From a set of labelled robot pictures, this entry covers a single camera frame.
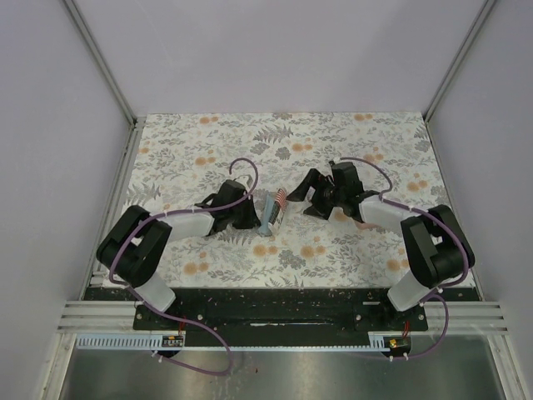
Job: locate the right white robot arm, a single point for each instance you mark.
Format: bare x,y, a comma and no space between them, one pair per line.
437,250

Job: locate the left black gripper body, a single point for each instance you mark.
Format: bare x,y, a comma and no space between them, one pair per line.
241,217

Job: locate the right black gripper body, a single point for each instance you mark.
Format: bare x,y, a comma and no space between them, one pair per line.
326,195

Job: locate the right aluminium frame post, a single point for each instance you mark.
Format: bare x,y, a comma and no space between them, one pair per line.
467,43

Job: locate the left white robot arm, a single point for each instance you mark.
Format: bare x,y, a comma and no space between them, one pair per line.
134,247

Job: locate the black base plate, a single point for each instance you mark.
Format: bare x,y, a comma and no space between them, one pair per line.
360,310

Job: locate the white cable duct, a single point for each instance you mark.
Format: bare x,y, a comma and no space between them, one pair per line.
239,341

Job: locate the left aluminium frame post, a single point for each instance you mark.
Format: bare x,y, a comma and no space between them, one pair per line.
80,23

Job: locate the blue cleaning cloth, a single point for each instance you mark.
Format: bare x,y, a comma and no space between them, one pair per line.
265,230

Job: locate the floral table mat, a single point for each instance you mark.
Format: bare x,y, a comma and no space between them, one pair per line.
182,158

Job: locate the pink glasses case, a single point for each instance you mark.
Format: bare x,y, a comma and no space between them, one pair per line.
366,225

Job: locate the aluminium frame post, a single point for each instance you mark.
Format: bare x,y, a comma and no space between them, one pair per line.
80,23
467,43

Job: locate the flag pattern glasses case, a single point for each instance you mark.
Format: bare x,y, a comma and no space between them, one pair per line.
279,210

